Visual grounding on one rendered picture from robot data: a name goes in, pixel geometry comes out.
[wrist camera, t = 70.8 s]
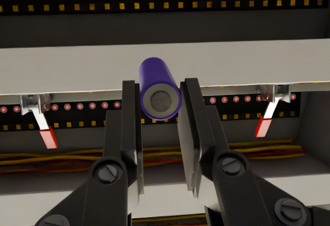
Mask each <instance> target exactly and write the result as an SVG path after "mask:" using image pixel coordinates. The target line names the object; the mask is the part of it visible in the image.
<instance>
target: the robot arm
mask: <svg viewBox="0 0 330 226"><path fill-rule="evenodd" d="M180 92H181V107H180V109H179V111H178V134H179V140H180V145H181V152H182V158H183V164H184V170H185V176H186V182H187V188H188V191H192V193H193V198H197V200H198V201H200V202H201V203H203V204H204V209H205V214H206V219H207V224H208V226H330V210H326V209H323V208H319V207H315V206H312V208H309V207H306V206H305V205H304V204H303V203H302V202H301V201H299V200H298V199H297V198H295V197H293V196H292V195H290V194H288V193H287V192H285V191H283V190H282V189H280V188H279V187H277V186H275V185H274V184H272V183H270V182H269V181H267V180H265V179H264V178H262V177H260V176H259V175H257V174H255V173H254V172H253V171H252V168H251V165H250V163H249V161H248V159H247V158H246V157H245V156H244V155H243V154H242V153H240V152H238V151H235V150H230V148H229V145H228V142H227V139H226V136H225V133H224V130H223V127H222V123H221V120H220V117H219V114H218V110H217V108H216V106H215V105H213V106H206V105H205V103H204V100H203V96H202V93H201V89H200V85H199V82H198V79H197V78H185V81H184V82H180ZM142 194H144V175H143V151H142V128H141V108H140V88H139V83H137V84H136V83H135V80H130V81H122V109H121V110H107V111H106V122H105V133H104V144H103V156H102V158H100V159H98V160H97V161H95V162H94V163H93V164H92V165H91V167H90V168H89V171H88V176H87V180H86V181H85V182H84V183H83V184H82V185H80V186H79V187H78V188H77V189H76V190H74V191H73V192H72V193H71V194H69V195H68V196H67V197H66V198H65V199H63V200H62V201H61V202H60V203H58V204H57V205H56V206H55V207H54V208H52V209H51V210H50V211H49V212H47V213H46V214H45V215H44V216H43V217H41V218H40V219H39V220H38V221H37V222H36V224H35V226H132V211H133V210H134V209H135V208H136V207H137V206H138V205H139V195H142Z"/></svg>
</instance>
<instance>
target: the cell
mask: <svg viewBox="0 0 330 226"><path fill-rule="evenodd" d="M139 88H140V107H141V109H142V111H143V112H144V114H146V115H147V116H148V117H149V118H151V119H154V120H167V119H169V118H171V117H173V116H174V115H176V114H177V112H178V111H179V109H180V107H181V92H180V90H179V88H178V86H177V84H176V82H175V80H174V78H173V76H172V74H171V72H170V71H169V69H168V67H167V65H166V63H165V62H164V61H163V60H161V59H160V58H157V57H150V58H147V59H146V60H144V61H143V62H142V64H141V65H140V68H139Z"/></svg>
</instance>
